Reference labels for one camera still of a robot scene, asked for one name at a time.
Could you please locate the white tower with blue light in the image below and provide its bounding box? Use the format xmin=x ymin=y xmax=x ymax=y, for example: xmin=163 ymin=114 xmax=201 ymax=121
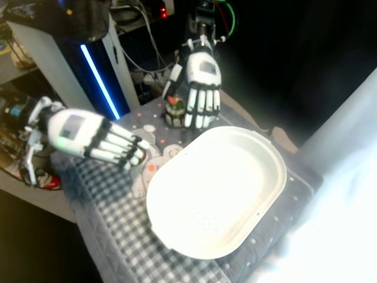
xmin=7 ymin=13 xmax=141 ymax=121

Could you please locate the white oval tray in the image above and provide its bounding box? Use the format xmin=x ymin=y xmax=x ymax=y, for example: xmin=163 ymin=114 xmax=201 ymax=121
xmin=145 ymin=126 xmax=288 ymax=260

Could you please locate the grey checked quilt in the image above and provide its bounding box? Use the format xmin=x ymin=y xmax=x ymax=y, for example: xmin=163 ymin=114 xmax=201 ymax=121
xmin=49 ymin=85 xmax=325 ymax=283

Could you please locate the black device with red light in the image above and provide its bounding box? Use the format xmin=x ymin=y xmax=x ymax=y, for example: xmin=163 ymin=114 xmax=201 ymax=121
xmin=110 ymin=0 xmax=177 ymax=33

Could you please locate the white power strip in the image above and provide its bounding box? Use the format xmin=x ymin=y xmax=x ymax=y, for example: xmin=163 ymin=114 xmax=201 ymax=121
xmin=131 ymin=66 xmax=177 ymax=89

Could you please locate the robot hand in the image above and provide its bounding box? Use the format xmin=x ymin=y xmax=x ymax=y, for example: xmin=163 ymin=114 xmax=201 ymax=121
xmin=163 ymin=51 xmax=223 ymax=129
xmin=47 ymin=108 xmax=151 ymax=172

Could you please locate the dark cake with strawberry topping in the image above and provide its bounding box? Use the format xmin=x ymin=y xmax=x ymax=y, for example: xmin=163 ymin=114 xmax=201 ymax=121
xmin=164 ymin=94 xmax=186 ymax=128

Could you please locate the white blurred robot body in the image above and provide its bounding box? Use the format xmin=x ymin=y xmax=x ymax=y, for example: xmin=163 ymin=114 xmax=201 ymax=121
xmin=244 ymin=67 xmax=377 ymax=283

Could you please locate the red and white round object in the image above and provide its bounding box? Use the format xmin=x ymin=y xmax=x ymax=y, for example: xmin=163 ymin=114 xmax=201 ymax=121
xmin=35 ymin=167 xmax=63 ymax=190

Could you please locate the black fabric bag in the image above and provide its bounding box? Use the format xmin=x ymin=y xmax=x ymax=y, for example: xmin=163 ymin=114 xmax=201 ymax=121
xmin=5 ymin=0 xmax=111 ymax=42

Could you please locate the white cable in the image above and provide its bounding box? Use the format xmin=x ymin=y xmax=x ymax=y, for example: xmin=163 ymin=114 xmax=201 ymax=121
xmin=117 ymin=5 xmax=177 ymax=77

